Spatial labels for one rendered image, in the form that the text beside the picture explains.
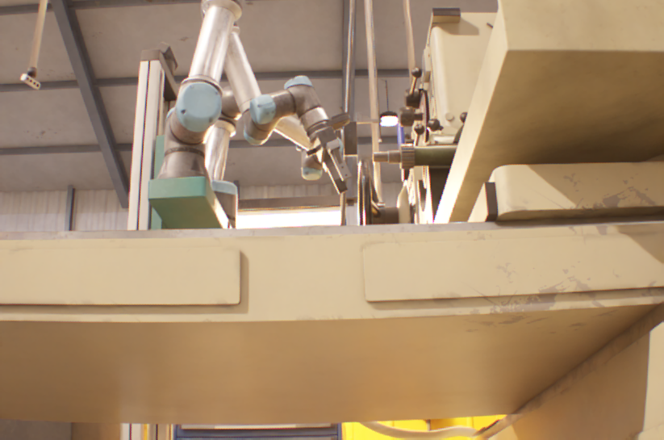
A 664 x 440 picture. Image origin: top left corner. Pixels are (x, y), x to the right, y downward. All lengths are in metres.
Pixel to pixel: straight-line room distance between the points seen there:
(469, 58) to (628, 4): 1.67
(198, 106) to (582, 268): 1.40
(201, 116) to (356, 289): 1.29
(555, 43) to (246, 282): 0.45
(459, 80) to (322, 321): 1.70
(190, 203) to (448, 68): 0.90
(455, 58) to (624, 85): 1.64
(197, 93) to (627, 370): 1.45
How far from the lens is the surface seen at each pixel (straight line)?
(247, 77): 2.52
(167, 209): 2.35
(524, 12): 1.00
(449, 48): 2.69
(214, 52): 2.37
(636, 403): 1.15
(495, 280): 1.03
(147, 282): 1.04
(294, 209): 4.49
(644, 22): 1.04
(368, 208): 2.48
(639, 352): 1.13
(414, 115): 2.87
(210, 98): 2.27
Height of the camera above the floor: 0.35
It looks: 23 degrees up
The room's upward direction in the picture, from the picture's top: 2 degrees counter-clockwise
